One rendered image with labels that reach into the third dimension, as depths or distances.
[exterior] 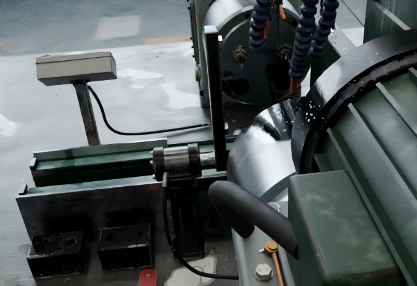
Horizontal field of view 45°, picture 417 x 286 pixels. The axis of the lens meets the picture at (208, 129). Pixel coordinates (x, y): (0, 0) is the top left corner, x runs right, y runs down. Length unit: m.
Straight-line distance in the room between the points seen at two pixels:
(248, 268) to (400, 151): 0.21
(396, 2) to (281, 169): 0.50
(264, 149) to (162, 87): 0.98
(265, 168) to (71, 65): 0.66
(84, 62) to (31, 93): 0.59
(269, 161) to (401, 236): 0.37
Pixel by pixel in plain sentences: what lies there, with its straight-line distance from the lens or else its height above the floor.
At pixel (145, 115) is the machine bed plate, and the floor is 0.80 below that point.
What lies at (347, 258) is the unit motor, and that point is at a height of 1.31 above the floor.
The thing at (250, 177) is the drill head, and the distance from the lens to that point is 0.66.
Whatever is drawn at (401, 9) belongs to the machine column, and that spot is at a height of 1.20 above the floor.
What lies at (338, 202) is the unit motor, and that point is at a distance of 0.31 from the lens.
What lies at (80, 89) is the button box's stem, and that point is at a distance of 1.21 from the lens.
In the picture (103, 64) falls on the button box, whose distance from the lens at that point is 1.16.
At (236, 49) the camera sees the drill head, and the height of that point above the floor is 1.07.
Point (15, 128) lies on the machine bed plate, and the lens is 1.55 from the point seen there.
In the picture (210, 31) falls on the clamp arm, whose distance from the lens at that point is 0.75.
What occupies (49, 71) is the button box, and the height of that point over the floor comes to 1.06.
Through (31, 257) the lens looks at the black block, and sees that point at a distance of 1.00.
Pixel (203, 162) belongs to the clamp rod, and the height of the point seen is 1.02.
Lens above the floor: 1.51
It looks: 32 degrees down
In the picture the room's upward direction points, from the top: 5 degrees counter-clockwise
